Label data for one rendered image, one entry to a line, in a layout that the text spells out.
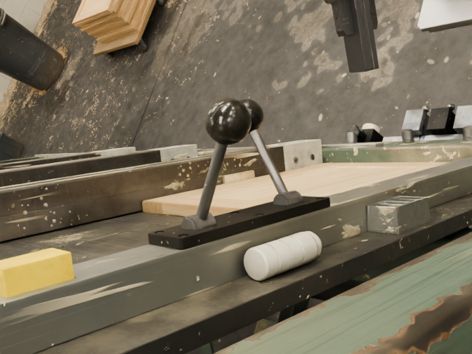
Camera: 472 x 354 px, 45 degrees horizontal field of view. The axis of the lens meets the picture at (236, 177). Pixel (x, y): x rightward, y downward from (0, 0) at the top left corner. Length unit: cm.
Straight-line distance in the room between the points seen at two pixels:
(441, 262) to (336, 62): 249
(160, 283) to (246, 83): 276
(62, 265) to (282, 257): 19
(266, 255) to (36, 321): 19
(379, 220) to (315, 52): 233
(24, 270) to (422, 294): 26
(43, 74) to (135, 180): 446
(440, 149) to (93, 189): 63
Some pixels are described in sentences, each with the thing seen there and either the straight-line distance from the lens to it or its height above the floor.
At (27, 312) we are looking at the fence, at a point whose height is 162.
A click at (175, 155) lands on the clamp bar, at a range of 154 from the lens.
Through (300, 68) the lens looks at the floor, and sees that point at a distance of 295.
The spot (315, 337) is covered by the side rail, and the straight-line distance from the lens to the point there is 25.
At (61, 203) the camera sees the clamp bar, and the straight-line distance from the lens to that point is 89.
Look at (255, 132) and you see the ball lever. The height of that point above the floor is 143.
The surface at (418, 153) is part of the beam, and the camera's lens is 116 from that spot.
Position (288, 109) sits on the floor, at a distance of 284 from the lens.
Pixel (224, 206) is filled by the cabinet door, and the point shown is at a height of 130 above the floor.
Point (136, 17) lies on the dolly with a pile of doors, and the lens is 423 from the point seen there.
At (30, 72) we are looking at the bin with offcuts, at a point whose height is 22.
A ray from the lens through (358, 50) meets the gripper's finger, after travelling 56.
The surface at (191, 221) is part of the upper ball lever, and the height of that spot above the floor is 151.
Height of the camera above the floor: 181
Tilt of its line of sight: 39 degrees down
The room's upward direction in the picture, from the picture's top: 59 degrees counter-clockwise
